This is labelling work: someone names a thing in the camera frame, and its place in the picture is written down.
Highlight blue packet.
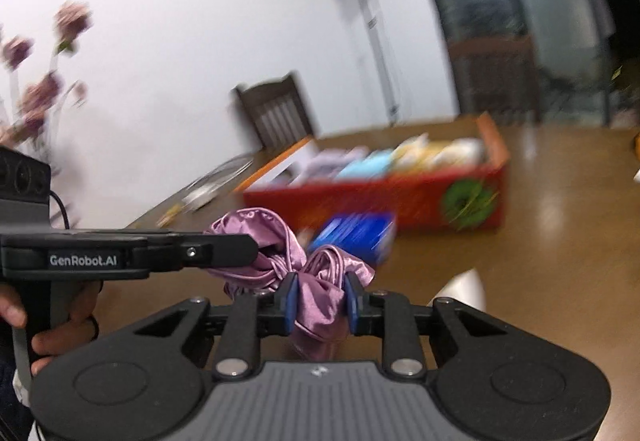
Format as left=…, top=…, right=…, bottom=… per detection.
left=307, top=212, right=399, bottom=265

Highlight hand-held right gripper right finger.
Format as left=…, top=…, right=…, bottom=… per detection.
left=344, top=273, right=508, bottom=378

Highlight yellow plush toy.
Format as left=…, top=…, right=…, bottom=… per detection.
left=390, top=135, right=486, bottom=170

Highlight blue plush toy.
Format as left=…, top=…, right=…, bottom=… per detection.
left=335, top=150, right=396, bottom=180

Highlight dark wooden chair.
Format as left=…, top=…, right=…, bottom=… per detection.
left=234, top=74, right=319, bottom=152
left=447, top=36, right=542, bottom=125

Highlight person's left hand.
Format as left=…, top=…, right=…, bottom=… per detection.
left=0, top=278, right=104, bottom=377

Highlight red cardboard box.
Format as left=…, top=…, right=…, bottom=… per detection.
left=234, top=114, right=510, bottom=235

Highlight dried pink flowers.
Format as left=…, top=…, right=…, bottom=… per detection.
left=0, top=1, right=94, bottom=158

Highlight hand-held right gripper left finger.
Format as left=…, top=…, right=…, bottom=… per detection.
left=132, top=273, right=301, bottom=379

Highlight small yellow toy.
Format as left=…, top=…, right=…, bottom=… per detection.
left=157, top=205, right=184, bottom=227

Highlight black cable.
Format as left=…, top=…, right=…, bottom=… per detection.
left=49, top=191, right=69, bottom=230

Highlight studio light on stand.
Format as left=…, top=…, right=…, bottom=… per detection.
left=327, top=0, right=401, bottom=127

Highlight white charger with cable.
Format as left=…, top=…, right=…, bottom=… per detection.
left=180, top=156, right=256, bottom=212

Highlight white paper piece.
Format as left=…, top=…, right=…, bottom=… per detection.
left=432, top=269, right=489, bottom=312

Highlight purple fuzzy cloth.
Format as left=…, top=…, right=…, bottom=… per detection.
left=300, top=148, right=371, bottom=182

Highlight pink satin scrunchie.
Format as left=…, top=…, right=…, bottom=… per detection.
left=205, top=208, right=376, bottom=348

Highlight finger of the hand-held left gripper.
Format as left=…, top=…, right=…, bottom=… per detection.
left=145, top=228, right=261, bottom=270

